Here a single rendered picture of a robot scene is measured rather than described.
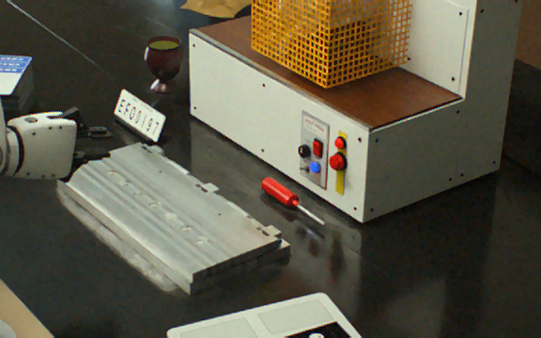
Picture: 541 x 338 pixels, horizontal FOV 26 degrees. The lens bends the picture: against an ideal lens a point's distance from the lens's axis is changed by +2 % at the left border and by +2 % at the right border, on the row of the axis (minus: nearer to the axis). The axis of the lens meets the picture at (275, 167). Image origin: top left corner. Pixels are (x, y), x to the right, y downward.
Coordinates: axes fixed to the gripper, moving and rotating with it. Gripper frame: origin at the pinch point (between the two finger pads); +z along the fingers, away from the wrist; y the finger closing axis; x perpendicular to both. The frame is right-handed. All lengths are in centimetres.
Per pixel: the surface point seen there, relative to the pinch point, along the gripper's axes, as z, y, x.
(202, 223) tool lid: 16.6, 11.8, 10.5
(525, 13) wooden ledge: 144, -13, -32
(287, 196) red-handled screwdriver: 36.0, 9.0, 9.6
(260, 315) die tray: 12.1, 16.0, 34.3
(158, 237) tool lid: 8.5, 13.7, 9.6
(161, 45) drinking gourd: 44, -1, -48
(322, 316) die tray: 19.6, 14.3, 40.2
